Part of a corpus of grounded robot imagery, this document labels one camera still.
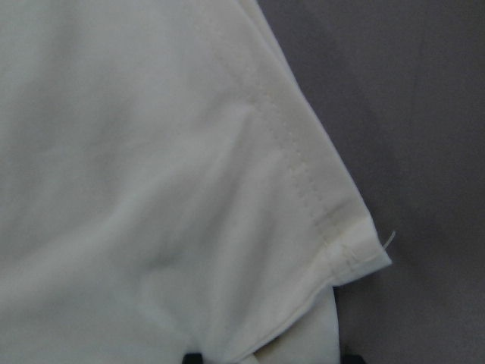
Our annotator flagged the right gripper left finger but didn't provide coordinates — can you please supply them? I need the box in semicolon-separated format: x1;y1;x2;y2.
183;354;202;364

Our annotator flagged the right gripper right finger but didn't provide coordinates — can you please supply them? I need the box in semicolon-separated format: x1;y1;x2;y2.
343;354;365;364

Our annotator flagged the beige long sleeve shirt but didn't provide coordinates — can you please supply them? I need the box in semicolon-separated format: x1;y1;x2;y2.
1;1;390;363

